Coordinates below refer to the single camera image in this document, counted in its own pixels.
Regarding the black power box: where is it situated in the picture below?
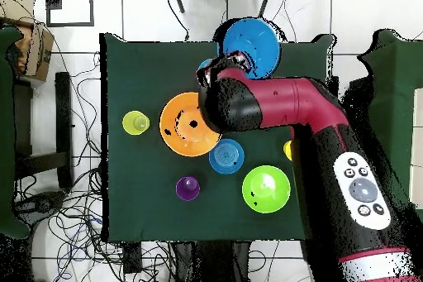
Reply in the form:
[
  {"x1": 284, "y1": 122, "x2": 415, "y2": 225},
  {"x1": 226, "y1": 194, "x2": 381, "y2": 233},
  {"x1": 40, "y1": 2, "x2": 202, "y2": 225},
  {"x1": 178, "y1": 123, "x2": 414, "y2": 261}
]
[{"x1": 122, "y1": 241, "x2": 144, "y2": 275}]

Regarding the green cloth covered table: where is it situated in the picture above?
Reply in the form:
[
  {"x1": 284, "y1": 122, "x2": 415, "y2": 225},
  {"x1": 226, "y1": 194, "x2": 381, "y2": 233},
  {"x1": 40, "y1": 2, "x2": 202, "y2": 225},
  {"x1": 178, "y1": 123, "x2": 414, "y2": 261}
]
[
  {"x1": 358, "y1": 28, "x2": 423, "y2": 223},
  {"x1": 0, "y1": 25, "x2": 32, "y2": 240}
]

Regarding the white box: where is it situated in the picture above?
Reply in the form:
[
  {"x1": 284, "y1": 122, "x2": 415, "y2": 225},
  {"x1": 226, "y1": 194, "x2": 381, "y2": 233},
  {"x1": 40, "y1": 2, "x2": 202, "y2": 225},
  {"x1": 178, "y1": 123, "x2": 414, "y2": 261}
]
[{"x1": 408, "y1": 87, "x2": 423, "y2": 210}]

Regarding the large blue bowl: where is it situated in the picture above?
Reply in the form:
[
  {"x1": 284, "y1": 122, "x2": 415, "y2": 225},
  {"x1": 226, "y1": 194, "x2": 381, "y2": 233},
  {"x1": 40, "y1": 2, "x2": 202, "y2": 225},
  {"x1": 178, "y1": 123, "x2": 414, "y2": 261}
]
[{"x1": 221, "y1": 17, "x2": 282, "y2": 80}]

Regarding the black square floor frame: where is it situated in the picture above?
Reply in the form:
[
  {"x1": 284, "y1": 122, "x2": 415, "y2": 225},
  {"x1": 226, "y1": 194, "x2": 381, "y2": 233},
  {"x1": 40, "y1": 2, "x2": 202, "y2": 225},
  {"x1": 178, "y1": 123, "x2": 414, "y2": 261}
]
[{"x1": 45, "y1": 0, "x2": 95, "y2": 27}]

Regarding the dark grey base foot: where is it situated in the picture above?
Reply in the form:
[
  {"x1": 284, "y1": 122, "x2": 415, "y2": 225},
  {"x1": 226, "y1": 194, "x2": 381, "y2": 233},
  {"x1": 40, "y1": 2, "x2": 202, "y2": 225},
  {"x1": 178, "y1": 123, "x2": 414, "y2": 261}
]
[{"x1": 14, "y1": 190, "x2": 67, "y2": 227}]

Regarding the brown cardboard box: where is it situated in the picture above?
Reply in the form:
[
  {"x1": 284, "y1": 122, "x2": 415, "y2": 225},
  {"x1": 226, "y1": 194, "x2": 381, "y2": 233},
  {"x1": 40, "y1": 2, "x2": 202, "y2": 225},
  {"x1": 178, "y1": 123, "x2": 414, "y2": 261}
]
[{"x1": 0, "y1": 0, "x2": 55, "y2": 83}]

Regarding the tangle of floor cables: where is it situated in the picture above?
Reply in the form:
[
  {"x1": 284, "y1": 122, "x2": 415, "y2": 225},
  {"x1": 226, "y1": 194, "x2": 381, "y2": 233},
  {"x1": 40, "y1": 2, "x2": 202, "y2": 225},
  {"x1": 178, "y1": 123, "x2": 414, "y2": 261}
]
[{"x1": 14, "y1": 40, "x2": 173, "y2": 282}]

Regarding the black camera tripod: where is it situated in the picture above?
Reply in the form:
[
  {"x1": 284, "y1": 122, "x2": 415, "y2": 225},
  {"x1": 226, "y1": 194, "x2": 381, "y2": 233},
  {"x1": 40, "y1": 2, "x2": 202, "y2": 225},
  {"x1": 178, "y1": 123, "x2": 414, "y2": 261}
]
[{"x1": 170, "y1": 0, "x2": 274, "y2": 18}]

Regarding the purple cup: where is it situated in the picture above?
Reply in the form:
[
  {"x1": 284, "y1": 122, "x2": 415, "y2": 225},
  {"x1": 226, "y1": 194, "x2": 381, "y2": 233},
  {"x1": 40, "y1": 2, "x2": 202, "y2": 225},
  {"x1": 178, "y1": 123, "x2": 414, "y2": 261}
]
[{"x1": 174, "y1": 175, "x2": 202, "y2": 203}]

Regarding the large green bowl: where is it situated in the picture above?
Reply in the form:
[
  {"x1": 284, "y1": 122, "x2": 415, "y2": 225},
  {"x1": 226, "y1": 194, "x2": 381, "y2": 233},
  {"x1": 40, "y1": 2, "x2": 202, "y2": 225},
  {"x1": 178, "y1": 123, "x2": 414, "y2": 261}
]
[{"x1": 241, "y1": 165, "x2": 292, "y2": 214}]

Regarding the large orange bowl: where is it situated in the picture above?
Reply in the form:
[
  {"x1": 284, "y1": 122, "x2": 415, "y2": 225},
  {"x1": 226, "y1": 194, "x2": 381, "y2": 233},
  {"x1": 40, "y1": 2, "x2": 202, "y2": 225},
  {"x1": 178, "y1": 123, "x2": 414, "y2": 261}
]
[{"x1": 159, "y1": 91, "x2": 221, "y2": 158}]

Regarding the translucent yellow-green cup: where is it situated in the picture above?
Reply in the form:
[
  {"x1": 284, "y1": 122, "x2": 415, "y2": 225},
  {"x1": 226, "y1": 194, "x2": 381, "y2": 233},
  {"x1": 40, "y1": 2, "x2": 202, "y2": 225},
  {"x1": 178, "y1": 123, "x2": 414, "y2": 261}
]
[{"x1": 121, "y1": 110, "x2": 151, "y2": 136}]

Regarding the dark green tablecloth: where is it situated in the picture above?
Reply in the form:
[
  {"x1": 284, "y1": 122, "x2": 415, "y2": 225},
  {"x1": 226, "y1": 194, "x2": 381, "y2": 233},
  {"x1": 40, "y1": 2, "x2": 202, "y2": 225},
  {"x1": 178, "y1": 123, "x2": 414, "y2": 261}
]
[{"x1": 98, "y1": 32, "x2": 338, "y2": 243}]

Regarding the small ribbed blue bowl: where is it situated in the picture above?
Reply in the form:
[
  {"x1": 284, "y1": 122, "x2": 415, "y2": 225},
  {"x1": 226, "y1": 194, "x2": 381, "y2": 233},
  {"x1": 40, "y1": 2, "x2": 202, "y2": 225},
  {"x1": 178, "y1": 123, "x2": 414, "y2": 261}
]
[{"x1": 208, "y1": 138, "x2": 245, "y2": 175}]

